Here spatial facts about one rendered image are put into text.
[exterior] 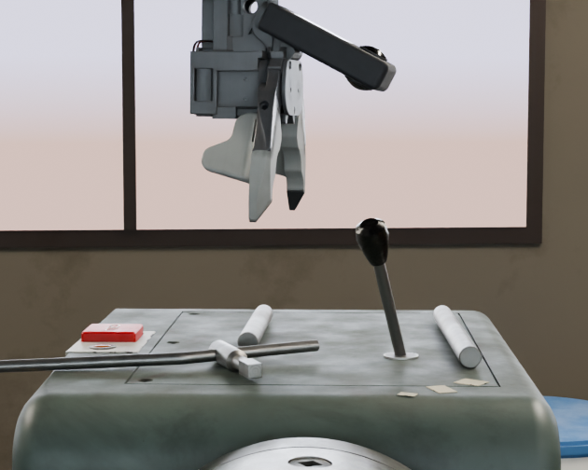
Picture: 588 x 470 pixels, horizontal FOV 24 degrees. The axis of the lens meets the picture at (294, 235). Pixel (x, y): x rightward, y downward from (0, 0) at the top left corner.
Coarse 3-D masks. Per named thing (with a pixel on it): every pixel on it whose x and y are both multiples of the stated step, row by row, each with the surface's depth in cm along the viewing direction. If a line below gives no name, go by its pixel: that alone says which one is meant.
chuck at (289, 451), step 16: (288, 448) 109; (304, 448) 109; (224, 464) 109; (240, 464) 107; (256, 464) 106; (272, 464) 105; (288, 464) 104; (336, 464) 105; (352, 464) 106; (368, 464) 107; (384, 464) 109
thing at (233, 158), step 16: (240, 128) 110; (224, 144) 109; (240, 144) 109; (208, 160) 109; (224, 160) 109; (240, 160) 108; (256, 160) 107; (272, 160) 108; (240, 176) 108; (256, 176) 107; (272, 176) 108; (256, 192) 107; (272, 192) 108; (256, 208) 107
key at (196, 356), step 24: (0, 360) 132; (24, 360) 132; (48, 360) 132; (72, 360) 132; (96, 360) 132; (120, 360) 132; (144, 360) 132; (168, 360) 133; (192, 360) 133; (216, 360) 134
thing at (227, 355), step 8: (216, 344) 135; (224, 344) 134; (216, 352) 134; (224, 352) 132; (232, 352) 131; (240, 352) 131; (224, 360) 131; (232, 360) 130; (240, 360) 128; (248, 360) 128; (232, 368) 131; (240, 368) 128; (248, 368) 126; (256, 368) 126; (248, 376) 126; (256, 376) 126
